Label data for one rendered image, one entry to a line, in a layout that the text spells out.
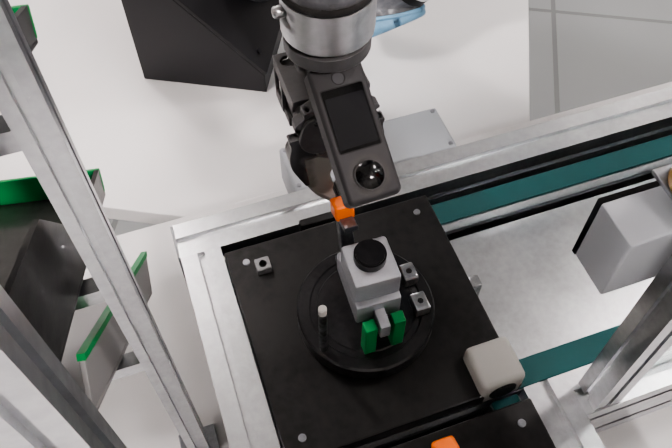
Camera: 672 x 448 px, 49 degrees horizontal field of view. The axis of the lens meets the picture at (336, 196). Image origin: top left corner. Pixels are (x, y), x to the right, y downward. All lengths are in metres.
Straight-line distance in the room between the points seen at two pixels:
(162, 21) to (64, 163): 0.68
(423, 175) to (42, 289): 0.55
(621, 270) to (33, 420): 0.43
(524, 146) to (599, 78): 1.55
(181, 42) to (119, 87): 0.14
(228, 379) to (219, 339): 0.04
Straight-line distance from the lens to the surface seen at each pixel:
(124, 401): 0.88
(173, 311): 0.91
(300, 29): 0.55
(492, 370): 0.73
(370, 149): 0.58
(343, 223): 0.71
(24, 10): 0.48
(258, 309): 0.77
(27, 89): 0.36
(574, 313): 0.87
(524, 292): 0.87
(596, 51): 2.56
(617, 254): 0.54
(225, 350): 0.78
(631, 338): 0.67
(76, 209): 0.43
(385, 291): 0.67
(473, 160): 0.90
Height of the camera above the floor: 1.66
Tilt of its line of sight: 55 degrees down
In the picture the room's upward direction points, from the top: straight up
